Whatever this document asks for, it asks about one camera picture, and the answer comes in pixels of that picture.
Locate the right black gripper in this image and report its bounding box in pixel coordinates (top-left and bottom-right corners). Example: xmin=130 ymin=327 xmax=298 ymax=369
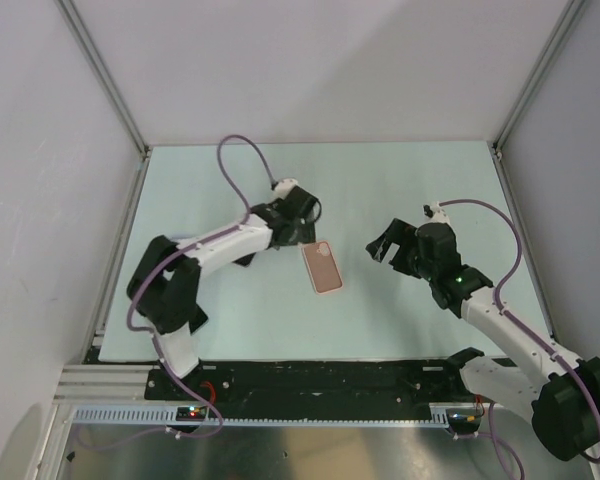
xmin=366 ymin=218 xmax=436 ymax=281

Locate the pink phone case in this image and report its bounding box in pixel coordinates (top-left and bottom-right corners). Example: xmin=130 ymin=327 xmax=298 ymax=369
xmin=301 ymin=240 xmax=343 ymax=295

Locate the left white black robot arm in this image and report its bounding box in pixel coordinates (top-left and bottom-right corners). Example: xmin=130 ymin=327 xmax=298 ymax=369
xmin=126 ymin=182 xmax=322 ymax=399

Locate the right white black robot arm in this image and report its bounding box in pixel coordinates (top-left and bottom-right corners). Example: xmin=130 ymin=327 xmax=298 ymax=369
xmin=365 ymin=219 xmax=600 ymax=461

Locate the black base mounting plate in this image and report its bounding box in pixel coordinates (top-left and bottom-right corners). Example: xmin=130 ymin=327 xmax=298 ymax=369
xmin=144 ymin=357 xmax=504 ymax=421

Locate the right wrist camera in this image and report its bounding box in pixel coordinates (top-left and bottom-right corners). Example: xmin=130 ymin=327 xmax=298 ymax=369
xmin=423 ymin=202 xmax=450 ymax=224

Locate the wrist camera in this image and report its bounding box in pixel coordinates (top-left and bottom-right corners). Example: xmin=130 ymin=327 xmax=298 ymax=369
xmin=272 ymin=178 xmax=299 ymax=198
xmin=423 ymin=202 xmax=450 ymax=224

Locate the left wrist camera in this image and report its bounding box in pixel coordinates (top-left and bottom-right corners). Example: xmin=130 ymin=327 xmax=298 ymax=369
xmin=272 ymin=178 xmax=299 ymax=198

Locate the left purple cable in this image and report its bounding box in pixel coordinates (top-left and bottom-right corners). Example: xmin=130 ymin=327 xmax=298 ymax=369
xmin=74 ymin=133 xmax=281 ymax=451

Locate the grey slotted cable duct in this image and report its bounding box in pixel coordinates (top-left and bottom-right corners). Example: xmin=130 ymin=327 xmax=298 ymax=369
xmin=69 ymin=403 xmax=476 ymax=429

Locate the right aluminium frame post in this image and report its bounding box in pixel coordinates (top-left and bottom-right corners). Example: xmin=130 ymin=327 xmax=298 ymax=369
xmin=491 ymin=0 xmax=590 ymax=158

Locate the aluminium frame post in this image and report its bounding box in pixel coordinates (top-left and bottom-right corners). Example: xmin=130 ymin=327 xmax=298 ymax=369
xmin=491 ymin=0 xmax=590 ymax=158
xmin=54 ymin=0 xmax=150 ymax=161

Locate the left aluminium frame post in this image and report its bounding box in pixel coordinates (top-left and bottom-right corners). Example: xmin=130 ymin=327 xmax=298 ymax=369
xmin=54 ymin=0 xmax=150 ymax=161

